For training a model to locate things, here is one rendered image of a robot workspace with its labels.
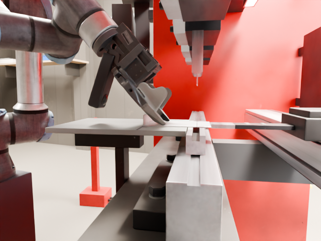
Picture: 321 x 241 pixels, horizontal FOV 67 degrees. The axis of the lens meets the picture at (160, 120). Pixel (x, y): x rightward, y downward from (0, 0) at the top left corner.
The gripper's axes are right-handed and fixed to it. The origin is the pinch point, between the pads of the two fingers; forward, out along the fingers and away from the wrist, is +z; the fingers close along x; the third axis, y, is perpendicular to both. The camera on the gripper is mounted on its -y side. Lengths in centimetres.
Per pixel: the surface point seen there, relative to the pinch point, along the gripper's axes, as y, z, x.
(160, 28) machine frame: 16, -40, 85
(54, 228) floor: -143, 9, 116
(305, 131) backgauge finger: 18.8, 17.0, -6.9
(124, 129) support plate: -4.3, -2.6, -8.8
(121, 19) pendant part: 3, -64, 96
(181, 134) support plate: 3.0, 4.3, -8.8
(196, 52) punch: 13.9, -5.0, -4.9
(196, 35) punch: 15.8, -7.4, -4.9
